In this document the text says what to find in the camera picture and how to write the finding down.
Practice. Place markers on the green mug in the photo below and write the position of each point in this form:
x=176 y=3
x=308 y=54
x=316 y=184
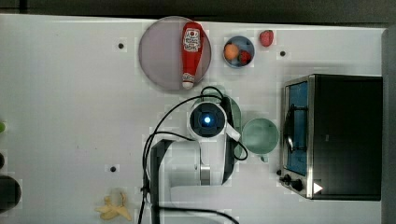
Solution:
x=260 y=137

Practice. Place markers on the red ketchup bottle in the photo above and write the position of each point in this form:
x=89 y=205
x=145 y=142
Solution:
x=191 y=52

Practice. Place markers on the black toaster oven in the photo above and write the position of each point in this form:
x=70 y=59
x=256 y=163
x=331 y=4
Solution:
x=331 y=137

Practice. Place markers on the black cylinder base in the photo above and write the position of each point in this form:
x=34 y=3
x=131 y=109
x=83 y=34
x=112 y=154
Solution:
x=10 y=193

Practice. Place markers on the orange toy fruit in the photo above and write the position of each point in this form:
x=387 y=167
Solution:
x=231 y=51

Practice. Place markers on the grey round plate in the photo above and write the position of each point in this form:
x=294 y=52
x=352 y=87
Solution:
x=159 y=53

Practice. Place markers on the green toy lime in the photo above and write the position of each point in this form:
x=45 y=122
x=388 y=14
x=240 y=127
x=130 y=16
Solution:
x=2 y=127

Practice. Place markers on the blue bowl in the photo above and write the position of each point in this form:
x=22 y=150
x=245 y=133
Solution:
x=243 y=43

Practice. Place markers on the red toy strawberry in bowl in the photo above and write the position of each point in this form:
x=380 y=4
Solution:
x=244 y=57

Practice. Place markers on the peeled toy banana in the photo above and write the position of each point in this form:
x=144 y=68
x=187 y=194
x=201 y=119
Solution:
x=109 y=210

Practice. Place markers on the pink toy strawberry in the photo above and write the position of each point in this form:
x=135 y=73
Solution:
x=267 y=38

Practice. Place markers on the green plastic strainer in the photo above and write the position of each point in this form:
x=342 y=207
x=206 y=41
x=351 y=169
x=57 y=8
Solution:
x=212 y=94

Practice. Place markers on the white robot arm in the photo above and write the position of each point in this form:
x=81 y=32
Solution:
x=206 y=159

